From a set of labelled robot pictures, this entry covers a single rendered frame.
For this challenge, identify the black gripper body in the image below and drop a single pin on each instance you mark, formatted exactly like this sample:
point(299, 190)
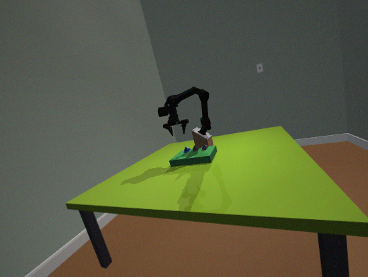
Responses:
point(179, 122)

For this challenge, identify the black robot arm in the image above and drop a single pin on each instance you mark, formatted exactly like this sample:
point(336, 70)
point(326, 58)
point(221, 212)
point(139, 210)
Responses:
point(174, 100)

